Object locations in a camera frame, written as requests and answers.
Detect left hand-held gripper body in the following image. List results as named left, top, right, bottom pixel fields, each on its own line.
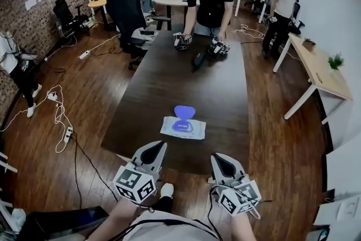
left=112, top=160, right=160, bottom=204

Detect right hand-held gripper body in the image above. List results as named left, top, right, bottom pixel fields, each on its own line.
left=210, top=174, right=262, bottom=217

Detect white wet wipe pack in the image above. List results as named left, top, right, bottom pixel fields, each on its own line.
left=159, top=116, right=206, bottom=141

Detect blue round item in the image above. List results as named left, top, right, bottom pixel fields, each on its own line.
left=172, top=105, right=196, bottom=133

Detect person's left forearm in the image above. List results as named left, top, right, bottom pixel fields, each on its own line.
left=91, top=196, right=147, bottom=241

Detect person's right forearm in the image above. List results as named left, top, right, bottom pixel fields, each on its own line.
left=230, top=211, right=258, bottom=241

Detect person's white shoe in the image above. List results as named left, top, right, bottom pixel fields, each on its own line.
left=160, top=182, right=174, bottom=198

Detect person's black trousers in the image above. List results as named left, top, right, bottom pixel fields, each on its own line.
left=152, top=196, right=173, bottom=214

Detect person's white shirt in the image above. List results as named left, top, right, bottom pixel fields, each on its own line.
left=124, top=210, right=223, bottom=241

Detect black computer mouse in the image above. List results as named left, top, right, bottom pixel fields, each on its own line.
left=191, top=50, right=207, bottom=73

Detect white side cabinet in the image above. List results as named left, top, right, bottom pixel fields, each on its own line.
left=321, top=132, right=361, bottom=198

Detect white stool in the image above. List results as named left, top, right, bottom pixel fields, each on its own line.
left=0, top=151, right=18, bottom=174

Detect light wooden desk white legs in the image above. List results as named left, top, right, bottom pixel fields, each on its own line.
left=272, top=33, right=354, bottom=121

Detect small potted green plant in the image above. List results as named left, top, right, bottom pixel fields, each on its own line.
left=327, top=52, right=345, bottom=71

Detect round white table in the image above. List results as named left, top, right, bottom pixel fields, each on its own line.
left=152, top=0, right=201, bottom=23

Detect round yellow side table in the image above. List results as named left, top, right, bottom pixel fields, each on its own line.
left=87, top=0, right=109, bottom=32

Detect black body cable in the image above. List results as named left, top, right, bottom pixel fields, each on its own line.
left=105, top=217, right=223, bottom=241

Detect black floor cable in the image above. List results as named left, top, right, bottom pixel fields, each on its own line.
left=70, top=134, right=119, bottom=210

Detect white power strip with cable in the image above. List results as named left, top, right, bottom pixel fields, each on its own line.
left=0, top=84, right=74, bottom=154

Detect tangled white floor cable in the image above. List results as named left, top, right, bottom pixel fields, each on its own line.
left=231, top=24, right=265, bottom=39

